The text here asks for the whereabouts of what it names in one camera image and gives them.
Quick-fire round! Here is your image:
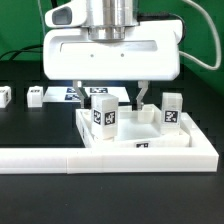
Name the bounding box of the black cable bundle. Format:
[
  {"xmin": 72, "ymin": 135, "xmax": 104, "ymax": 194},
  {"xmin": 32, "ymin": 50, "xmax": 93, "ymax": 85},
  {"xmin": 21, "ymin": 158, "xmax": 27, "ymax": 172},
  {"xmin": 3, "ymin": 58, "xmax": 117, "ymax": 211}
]
[{"xmin": 0, "ymin": 44, "xmax": 44, "ymax": 62}]

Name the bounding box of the white square table top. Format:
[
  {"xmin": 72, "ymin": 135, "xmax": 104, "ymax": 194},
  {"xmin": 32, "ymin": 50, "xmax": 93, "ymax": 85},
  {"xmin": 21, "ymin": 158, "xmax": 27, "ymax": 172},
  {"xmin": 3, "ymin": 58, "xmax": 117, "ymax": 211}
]
[{"xmin": 76, "ymin": 104, "xmax": 190, "ymax": 149}]

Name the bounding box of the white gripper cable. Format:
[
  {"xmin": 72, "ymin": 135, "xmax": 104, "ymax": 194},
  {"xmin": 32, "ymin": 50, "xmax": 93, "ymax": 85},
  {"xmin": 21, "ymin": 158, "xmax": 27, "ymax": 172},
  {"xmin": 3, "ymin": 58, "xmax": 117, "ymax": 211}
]
[{"xmin": 178, "ymin": 0, "xmax": 222, "ymax": 72}]

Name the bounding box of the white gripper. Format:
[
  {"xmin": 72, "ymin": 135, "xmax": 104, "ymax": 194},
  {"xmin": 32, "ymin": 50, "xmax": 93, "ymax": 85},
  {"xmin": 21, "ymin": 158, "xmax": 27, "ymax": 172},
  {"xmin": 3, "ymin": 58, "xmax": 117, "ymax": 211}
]
[{"xmin": 43, "ymin": 0, "xmax": 183, "ymax": 111}]

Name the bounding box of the white L-shaped obstacle fence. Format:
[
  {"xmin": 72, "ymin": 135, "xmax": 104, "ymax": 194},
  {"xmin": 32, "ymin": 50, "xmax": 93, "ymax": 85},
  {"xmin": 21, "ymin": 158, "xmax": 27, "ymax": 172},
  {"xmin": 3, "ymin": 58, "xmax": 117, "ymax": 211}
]
[{"xmin": 0, "ymin": 113, "xmax": 219, "ymax": 174}]

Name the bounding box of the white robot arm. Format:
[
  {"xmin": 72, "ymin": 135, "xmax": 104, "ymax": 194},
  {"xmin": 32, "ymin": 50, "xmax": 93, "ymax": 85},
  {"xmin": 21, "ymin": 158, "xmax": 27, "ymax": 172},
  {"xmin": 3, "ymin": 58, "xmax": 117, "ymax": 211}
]
[{"xmin": 43, "ymin": 0, "xmax": 185, "ymax": 110}]

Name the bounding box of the white marker sheet with tags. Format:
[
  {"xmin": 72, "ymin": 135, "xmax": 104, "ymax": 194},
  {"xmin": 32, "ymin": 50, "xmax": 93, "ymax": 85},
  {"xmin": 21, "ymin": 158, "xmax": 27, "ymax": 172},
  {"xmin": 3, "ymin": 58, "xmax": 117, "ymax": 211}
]
[{"xmin": 43, "ymin": 87, "xmax": 129, "ymax": 102}]

